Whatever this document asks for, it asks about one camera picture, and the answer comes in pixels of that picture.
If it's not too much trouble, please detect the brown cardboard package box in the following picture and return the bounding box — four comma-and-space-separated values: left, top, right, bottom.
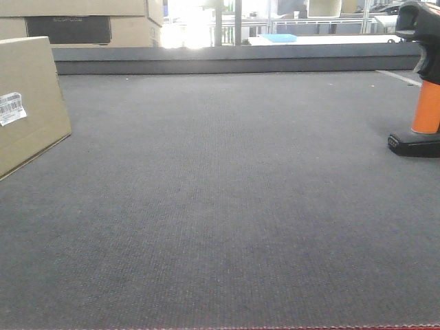
1, 36, 72, 178

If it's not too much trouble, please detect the orange black barcode scanner gun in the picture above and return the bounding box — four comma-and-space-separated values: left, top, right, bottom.
387, 1, 439, 157

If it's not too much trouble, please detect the blue plastic tray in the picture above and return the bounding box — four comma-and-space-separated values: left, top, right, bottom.
258, 34, 298, 43

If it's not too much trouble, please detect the white plastic bin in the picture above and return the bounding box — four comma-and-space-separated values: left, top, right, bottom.
307, 0, 342, 19

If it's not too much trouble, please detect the white table top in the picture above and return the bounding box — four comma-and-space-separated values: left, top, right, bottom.
248, 34, 403, 46

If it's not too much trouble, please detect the white barcode label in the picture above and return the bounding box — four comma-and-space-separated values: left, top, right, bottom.
0, 92, 28, 127

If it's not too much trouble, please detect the dark grey conveyor side rail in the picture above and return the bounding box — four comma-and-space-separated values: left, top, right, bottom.
52, 43, 421, 75

